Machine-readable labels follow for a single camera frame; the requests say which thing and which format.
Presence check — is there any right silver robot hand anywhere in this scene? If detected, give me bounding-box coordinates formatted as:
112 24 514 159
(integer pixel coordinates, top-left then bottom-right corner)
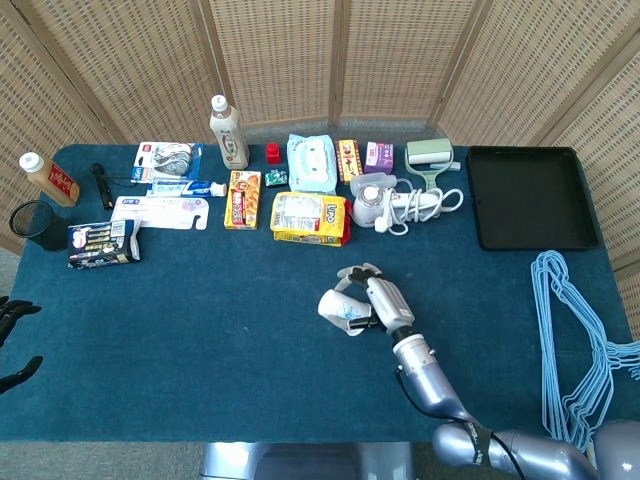
333 262 417 337

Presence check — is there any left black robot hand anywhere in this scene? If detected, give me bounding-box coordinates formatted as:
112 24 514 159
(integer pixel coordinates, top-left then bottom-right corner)
0 295 45 396

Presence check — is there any white paper cup blue print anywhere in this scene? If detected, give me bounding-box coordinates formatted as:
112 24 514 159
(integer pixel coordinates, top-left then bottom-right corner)
317 288 374 335

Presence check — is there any black mesh pen cup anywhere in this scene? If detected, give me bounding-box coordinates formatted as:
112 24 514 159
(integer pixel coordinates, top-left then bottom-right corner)
8 200 69 252

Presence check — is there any dark blue snack package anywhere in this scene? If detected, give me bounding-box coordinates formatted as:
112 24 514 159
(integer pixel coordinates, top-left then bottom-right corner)
67 218 142 270

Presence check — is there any yellow Lipo snack bag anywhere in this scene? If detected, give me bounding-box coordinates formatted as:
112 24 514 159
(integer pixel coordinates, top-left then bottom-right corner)
269 191 352 248

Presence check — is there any brown bottle red label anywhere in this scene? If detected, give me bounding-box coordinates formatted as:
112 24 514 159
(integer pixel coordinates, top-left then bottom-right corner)
18 152 81 208

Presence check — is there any small purple box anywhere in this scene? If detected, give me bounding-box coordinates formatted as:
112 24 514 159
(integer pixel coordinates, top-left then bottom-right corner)
364 141 395 175

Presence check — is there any yellow red small carton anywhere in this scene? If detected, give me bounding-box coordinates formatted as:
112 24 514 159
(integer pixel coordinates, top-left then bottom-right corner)
336 139 364 185

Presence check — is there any green lint roller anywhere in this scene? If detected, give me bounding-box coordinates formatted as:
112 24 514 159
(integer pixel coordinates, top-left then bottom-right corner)
404 139 461 194

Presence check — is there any light blue wet wipes pack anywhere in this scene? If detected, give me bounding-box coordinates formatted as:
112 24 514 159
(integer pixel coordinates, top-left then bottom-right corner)
286 133 338 195

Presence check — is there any black plastic tray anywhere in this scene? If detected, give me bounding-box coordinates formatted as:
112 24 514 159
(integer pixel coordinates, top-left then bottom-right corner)
465 145 600 252

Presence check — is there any white toothbrush card pack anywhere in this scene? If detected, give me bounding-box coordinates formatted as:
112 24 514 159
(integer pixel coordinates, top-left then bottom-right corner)
110 195 210 231

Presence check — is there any yellow food box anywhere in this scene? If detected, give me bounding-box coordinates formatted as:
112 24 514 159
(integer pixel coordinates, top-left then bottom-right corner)
223 170 263 231

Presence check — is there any grey robot torso base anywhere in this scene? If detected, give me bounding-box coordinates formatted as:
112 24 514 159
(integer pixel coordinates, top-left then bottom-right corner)
199 441 416 480

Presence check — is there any blue table cloth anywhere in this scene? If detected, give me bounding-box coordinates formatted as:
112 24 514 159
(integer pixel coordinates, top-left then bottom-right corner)
0 143 640 444

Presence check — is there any blue white toothpaste tube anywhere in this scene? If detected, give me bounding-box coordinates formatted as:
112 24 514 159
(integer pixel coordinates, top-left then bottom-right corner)
145 179 228 199

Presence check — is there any hooks blister pack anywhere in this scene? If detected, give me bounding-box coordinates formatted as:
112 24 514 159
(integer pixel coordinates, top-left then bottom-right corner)
130 141 205 184

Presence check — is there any milk tea bottle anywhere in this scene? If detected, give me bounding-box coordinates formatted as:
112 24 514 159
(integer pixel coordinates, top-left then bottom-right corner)
208 94 251 170

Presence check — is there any woven rattan folding screen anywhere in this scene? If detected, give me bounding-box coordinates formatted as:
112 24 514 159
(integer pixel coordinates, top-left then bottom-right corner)
0 0 640 311

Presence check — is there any white power cable with plug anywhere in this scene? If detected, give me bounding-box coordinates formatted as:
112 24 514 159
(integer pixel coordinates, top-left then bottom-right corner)
373 187 465 236

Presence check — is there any white hair dryer with cord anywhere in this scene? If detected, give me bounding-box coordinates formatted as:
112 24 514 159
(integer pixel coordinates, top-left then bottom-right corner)
349 172 446 227

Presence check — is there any black stick with strap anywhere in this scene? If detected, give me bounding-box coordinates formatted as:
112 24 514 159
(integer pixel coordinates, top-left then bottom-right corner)
89 162 139 211

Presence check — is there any blue wire hanger stack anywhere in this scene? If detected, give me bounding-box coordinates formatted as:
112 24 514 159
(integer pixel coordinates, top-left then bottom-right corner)
529 249 640 451

